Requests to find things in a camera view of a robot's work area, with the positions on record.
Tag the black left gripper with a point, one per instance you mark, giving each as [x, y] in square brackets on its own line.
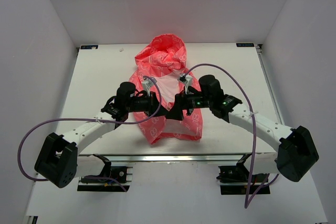
[152, 103]

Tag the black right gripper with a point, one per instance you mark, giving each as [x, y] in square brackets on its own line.
[181, 103]

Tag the pink patterned hooded jacket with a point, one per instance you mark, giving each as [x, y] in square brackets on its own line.
[164, 58]

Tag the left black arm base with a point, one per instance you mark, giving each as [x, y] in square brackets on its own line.
[117, 180]

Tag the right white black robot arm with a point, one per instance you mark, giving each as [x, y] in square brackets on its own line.
[294, 150]

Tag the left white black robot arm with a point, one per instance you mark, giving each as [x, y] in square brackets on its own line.
[59, 160]

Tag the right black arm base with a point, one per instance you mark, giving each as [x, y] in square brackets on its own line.
[233, 181]

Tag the right blue corner label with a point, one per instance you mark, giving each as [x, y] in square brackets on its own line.
[245, 44]

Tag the blue corner label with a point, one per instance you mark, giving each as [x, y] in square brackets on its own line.
[245, 44]
[89, 47]

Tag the left blue corner label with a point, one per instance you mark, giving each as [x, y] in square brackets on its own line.
[89, 47]

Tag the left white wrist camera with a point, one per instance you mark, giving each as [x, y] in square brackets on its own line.
[148, 83]

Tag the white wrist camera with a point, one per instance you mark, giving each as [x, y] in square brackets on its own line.
[187, 80]
[148, 83]

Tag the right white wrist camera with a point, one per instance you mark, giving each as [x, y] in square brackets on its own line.
[187, 80]

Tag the aluminium front rail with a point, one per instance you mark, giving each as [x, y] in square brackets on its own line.
[175, 158]

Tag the aluminium rail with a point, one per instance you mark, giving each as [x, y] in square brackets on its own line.
[175, 158]
[273, 90]

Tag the aluminium right side rail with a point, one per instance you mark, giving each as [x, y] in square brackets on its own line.
[273, 90]

